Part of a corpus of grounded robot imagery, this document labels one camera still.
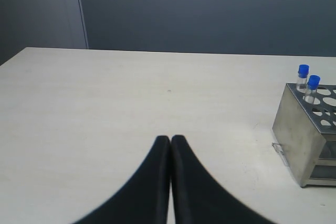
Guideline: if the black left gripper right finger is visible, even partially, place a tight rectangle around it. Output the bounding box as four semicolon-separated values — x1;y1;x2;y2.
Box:
171;135;272;223

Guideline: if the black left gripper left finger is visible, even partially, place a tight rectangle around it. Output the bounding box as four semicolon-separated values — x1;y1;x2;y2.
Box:
76;135;171;223

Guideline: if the blue-capped tube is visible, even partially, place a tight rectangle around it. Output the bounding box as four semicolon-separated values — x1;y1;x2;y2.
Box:
304;74;321;104
296;64;309;93

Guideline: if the stainless steel test tube rack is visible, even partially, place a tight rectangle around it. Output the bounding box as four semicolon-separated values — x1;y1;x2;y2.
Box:
272;83;335;187

